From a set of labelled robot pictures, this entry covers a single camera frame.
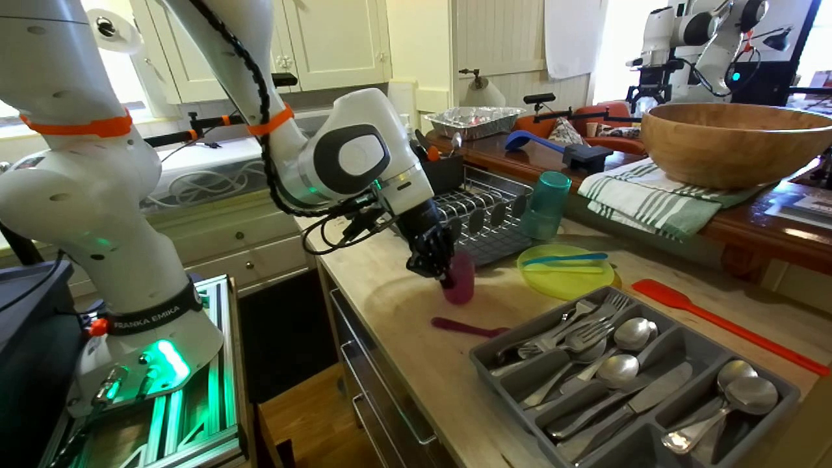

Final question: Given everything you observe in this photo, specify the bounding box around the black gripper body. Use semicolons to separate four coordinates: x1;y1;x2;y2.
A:
393;196;456;262

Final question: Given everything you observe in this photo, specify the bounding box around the purple plastic cup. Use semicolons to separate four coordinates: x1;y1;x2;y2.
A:
441;249;482;310

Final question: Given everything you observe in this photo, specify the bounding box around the metal robot base platform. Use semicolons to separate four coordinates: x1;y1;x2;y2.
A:
37;272;254;468

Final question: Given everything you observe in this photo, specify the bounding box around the steel dish drying rack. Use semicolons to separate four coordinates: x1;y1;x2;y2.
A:
414;140;568;271

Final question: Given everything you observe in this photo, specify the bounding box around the teal plastic cup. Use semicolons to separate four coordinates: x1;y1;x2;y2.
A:
519;168;574;244

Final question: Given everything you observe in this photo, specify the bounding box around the magenta plastic spoon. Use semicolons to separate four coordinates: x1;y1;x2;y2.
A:
428;314;513;341

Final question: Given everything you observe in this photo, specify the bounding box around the yellow-green plastic plate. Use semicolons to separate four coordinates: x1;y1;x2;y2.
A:
514;242;620;302

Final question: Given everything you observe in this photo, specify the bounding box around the teal utensil on plate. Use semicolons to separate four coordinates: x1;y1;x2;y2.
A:
519;249;612;271

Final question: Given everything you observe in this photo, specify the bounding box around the aluminium foil tray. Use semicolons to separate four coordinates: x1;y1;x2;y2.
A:
428;105;523;146

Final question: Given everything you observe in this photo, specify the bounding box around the grey cutlery tray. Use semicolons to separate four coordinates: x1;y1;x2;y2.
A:
467;285;800;468

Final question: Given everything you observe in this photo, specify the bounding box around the clear soap dispenser bottle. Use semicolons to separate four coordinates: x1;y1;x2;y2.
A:
458;67;509;111

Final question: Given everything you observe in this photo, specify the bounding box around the steel fork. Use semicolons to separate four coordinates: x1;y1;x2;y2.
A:
518;294;631;365

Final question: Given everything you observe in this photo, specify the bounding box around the green striped dish towel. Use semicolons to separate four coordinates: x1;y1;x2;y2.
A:
578;157;768;248

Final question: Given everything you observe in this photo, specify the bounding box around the steel table knife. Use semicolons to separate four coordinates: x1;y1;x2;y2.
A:
547;362;696;443

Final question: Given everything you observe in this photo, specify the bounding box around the red silicone spatula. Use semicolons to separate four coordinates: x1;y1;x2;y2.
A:
629;279;832;380

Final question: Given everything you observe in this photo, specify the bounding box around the wooden bowl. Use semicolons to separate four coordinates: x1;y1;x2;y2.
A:
639;101;832;196

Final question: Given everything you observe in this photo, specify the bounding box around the background robot equipment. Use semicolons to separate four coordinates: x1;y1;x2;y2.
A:
622;0;738;114

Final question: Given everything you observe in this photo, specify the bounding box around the large steel spoon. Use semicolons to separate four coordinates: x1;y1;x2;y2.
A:
661;359;782;461

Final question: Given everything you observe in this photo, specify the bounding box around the dark wooden counter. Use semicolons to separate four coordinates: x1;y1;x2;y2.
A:
458;128;832;280

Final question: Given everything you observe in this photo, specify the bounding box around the black box device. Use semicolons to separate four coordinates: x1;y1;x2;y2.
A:
726;0;822;110

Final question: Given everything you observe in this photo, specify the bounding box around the black cable bundle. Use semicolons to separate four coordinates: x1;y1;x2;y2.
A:
296;193;405;259

